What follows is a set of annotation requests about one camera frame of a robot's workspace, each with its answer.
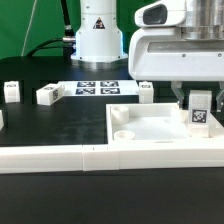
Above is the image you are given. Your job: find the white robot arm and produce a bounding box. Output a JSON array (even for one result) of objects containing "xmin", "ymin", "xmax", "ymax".
[{"xmin": 71, "ymin": 0, "xmax": 224, "ymax": 108}]

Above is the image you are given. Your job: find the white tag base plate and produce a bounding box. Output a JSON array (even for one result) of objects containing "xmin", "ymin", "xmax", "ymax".
[{"xmin": 60, "ymin": 80, "xmax": 138, "ymax": 96}]

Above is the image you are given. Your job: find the white square tabletop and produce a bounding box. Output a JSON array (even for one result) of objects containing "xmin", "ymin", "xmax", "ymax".
[{"xmin": 106, "ymin": 103, "xmax": 224, "ymax": 144}]

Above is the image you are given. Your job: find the white thin cable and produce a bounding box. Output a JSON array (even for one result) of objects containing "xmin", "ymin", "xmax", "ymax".
[{"xmin": 21, "ymin": 0, "xmax": 38, "ymax": 57}]

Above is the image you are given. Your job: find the black cable bundle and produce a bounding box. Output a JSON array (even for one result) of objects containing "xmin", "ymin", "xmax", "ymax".
[{"xmin": 26, "ymin": 0, "xmax": 77, "ymax": 58}]

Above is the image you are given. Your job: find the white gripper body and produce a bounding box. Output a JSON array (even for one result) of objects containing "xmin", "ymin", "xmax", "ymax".
[{"xmin": 128, "ymin": 0, "xmax": 224, "ymax": 82}]

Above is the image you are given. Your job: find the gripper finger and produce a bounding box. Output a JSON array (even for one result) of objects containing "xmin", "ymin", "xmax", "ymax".
[
  {"xmin": 171, "ymin": 81, "xmax": 185, "ymax": 109},
  {"xmin": 216, "ymin": 81, "xmax": 224, "ymax": 112}
]

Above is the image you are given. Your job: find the white L-shaped fence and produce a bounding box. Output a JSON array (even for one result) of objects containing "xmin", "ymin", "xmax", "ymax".
[{"xmin": 0, "ymin": 140, "xmax": 224, "ymax": 174}]

